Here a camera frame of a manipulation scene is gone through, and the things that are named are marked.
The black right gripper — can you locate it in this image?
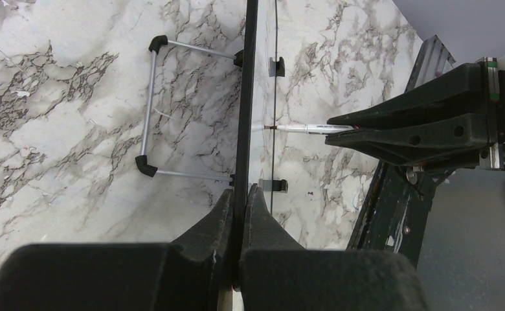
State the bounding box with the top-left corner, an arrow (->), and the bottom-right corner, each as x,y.
325,56 -> 505,170

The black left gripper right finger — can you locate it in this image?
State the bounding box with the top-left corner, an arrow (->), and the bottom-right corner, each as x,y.
239,184 -> 429,310

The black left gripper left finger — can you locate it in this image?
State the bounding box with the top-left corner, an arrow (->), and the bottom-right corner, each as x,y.
0,189 -> 234,310

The white red whiteboard marker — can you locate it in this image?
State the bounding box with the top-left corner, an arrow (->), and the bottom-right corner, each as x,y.
265,124 -> 357,135

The small black-framed whiteboard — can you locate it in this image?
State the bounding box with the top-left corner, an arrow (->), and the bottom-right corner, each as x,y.
134,0 -> 289,293

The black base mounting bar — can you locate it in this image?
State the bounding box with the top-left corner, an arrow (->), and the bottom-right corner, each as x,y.
347,161 -> 453,267

